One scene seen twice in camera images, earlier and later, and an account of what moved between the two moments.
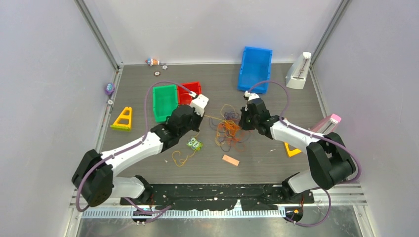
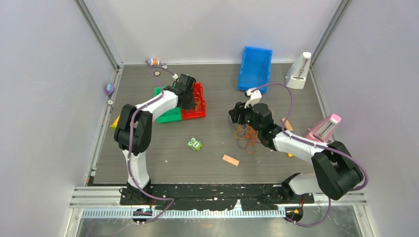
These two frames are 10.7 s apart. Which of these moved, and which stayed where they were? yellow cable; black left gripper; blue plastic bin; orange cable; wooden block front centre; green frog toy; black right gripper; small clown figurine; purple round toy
Moved: black left gripper; yellow cable; orange cable
Stayed: wooden block front centre; blue plastic bin; black right gripper; purple round toy; green frog toy; small clown figurine
